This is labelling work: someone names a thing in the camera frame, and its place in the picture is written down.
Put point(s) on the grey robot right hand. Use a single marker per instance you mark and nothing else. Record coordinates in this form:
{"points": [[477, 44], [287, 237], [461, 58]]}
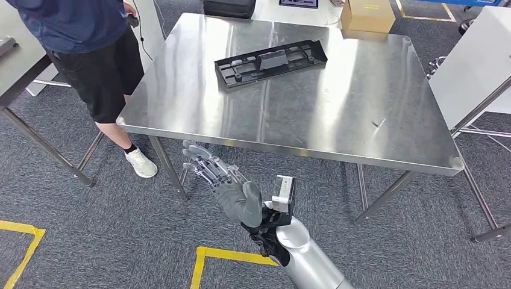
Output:
{"points": [[239, 203]]}

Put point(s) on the black plastic panel part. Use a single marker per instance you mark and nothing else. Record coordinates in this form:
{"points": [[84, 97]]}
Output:
{"points": [[227, 75]]}

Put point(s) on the black handheld controller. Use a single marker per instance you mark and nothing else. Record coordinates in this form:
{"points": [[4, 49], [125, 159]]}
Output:
{"points": [[133, 20]]}

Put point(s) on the stainless steel workbench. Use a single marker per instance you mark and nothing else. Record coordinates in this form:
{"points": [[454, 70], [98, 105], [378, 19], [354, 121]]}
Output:
{"points": [[299, 99]]}

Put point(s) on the black case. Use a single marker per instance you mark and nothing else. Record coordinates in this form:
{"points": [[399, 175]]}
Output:
{"points": [[229, 8]]}

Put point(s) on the dark tablet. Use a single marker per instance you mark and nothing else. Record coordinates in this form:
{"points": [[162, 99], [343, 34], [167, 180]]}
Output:
{"points": [[298, 3]]}

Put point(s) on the cardboard box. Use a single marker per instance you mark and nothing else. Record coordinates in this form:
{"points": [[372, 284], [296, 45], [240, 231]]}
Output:
{"points": [[367, 16]]}

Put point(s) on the person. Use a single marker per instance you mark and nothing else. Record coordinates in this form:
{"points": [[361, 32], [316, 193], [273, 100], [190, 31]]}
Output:
{"points": [[80, 24]]}

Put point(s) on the white panel steel table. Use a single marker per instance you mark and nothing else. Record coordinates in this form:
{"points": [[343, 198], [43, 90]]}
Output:
{"points": [[467, 68]]}

